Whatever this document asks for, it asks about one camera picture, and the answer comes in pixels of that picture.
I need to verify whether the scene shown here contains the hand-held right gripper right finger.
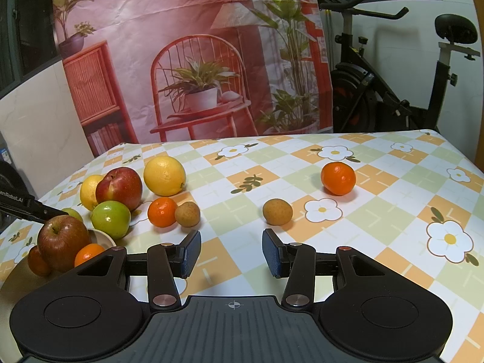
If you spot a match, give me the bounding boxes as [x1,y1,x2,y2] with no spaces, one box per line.
[262,229,391,311]

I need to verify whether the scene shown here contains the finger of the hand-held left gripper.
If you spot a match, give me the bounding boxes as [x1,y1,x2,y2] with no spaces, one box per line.
[0,188,71,224]

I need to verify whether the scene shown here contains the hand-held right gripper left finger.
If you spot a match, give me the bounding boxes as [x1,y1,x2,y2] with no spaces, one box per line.
[75,230,202,311]

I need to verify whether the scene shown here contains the brown longan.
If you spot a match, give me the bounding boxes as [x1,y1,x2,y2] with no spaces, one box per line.
[175,201,201,228]
[263,198,293,225]

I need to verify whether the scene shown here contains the orange tangerine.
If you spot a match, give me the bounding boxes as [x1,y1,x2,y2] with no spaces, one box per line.
[27,246,53,276]
[147,197,178,228]
[321,162,357,196]
[74,244,106,268]

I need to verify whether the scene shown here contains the yellowish green apple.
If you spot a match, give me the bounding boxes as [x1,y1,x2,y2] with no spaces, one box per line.
[60,208,84,223]

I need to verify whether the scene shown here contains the dark red apple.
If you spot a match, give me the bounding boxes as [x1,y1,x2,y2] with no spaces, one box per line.
[37,215,92,273]

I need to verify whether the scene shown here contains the small yellow lemon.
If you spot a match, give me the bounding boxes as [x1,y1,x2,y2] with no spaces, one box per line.
[80,175,104,211]

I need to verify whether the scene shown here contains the large round yellow lemon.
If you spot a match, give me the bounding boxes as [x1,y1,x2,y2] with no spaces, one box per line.
[143,156,187,197]

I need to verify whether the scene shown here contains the bright green apple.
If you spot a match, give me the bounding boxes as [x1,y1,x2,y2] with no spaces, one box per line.
[91,201,132,240]

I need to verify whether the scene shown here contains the beige round plate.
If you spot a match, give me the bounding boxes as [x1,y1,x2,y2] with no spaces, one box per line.
[0,228,117,352]

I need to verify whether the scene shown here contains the bright red apple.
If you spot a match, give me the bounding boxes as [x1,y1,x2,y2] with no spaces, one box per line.
[95,167,143,212]

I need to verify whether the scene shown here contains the checkered floral tablecloth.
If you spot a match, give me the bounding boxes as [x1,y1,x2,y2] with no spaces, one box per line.
[0,129,484,363]

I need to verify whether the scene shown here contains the black exercise bike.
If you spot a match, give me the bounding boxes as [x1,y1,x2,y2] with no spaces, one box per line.
[316,0,482,134]

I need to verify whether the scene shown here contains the printed room backdrop cloth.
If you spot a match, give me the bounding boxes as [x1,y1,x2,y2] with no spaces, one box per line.
[51,0,333,157]

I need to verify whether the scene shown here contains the dark window with grey frame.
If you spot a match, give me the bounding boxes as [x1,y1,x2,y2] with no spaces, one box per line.
[0,0,63,99]

